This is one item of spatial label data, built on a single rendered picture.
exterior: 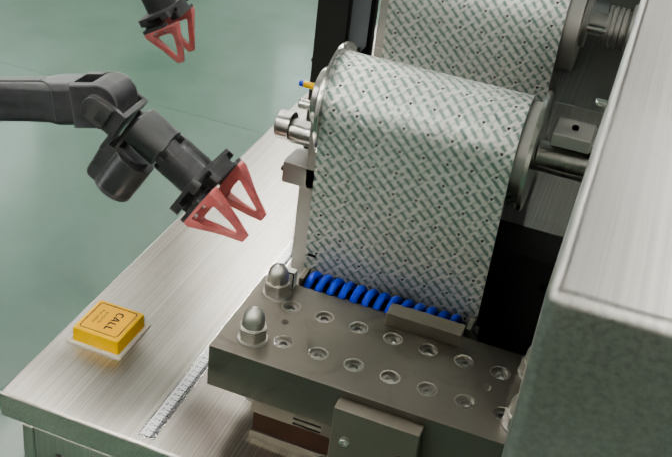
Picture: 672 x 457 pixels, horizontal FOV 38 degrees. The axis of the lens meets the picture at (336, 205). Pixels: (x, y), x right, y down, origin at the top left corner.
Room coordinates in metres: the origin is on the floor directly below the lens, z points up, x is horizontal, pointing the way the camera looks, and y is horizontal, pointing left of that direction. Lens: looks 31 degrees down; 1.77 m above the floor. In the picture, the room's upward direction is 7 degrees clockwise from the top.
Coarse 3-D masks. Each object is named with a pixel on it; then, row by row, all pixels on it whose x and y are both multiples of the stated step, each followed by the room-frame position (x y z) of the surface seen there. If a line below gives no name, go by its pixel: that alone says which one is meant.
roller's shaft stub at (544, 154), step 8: (544, 144) 1.04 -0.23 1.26; (544, 152) 1.03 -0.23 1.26; (552, 152) 1.03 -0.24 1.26; (560, 152) 1.03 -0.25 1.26; (568, 152) 1.03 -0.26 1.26; (576, 152) 1.03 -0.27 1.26; (536, 160) 1.03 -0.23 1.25; (544, 160) 1.03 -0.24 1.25; (552, 160) 1.03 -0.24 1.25; (560, 160) 1.03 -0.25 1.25; (568, 160) 1.02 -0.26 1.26; (576, 160) 1.02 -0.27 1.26; (584, 160) 1.02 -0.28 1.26; (552, 168) 1.03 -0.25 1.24; (560, 168) 1.03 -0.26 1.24; (568, 168) 1.02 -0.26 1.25; (576, 168) 1.02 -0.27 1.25; (584, 168) 1.02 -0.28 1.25
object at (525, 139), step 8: (536, 104) 1.06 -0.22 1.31; (528, 112) 1.04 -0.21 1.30; (536, 112) 1.04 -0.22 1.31; (528, 120) 1.03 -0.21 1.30; (536, 120) 1.03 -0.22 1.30; (528, 128) 1.02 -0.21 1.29; (520, 136) 1.01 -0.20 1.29; (528, 136) 1.01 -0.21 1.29; (520, 144) 1.01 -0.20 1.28; (528, 144) 1.00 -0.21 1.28; (520, 152) 1.00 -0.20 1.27; (520, 160) 1.00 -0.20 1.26; (512, 168) 1.00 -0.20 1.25; (520, 168) 1.00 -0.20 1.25; (512, 176) 1.00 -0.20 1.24; (520, 176) 1.00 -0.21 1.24; (512, 184) 1.00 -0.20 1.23; (512, 192) 1.01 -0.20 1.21
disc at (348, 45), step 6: (348, 42) 1.14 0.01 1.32; (342, 48) 1.11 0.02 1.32; (348, 48) 1.14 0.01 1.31; (354, 48) 1.16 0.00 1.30; (336, 54) 1.10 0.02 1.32; (342, 54) 1.12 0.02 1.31; (336, 60) 1.10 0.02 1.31; (330, 66) 1.08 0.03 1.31; (330, 72) 1.08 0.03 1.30; (324, 78) 1.07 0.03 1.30; (324, 84) 1.07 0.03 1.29; (324, 90) 1.07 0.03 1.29; (318, 96) 1.06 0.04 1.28; (324, 96) 1.07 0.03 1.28; (318, 102) 1.06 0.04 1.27; (318, 108) 1.05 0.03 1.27; (318, 114) 1.05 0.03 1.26; (318, 120) 1.06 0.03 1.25; (318, 126) 1.06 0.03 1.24; (318, 132) 1.06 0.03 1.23
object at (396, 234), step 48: (336, 192) 1.05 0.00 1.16; (384, 192) 1.04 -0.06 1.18; (432, 192) 1.02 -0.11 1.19; (336, 240) 1.05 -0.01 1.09; (384, 240) 1.03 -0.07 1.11; (432, 240) 1.02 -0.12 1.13; (480, 240) 1.00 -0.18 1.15; (384, 288) 1.03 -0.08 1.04; (432, 288) 1.01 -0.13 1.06; (480, 288) 1.00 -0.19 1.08
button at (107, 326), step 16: (96, 304) 1.07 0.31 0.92; (112, 304) 1.07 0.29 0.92; (80, 320) 1.03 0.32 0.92; (96, 320) 1.03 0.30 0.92; (112, 320) 1.04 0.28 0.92; (128, 320) 1.04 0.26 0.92; (80, 336) 1.01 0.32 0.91; (96, 336) 1.00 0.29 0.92; (112, 336) 1.00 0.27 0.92; (128, 336) 1.02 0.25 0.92; (112, 352) 1.00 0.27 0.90
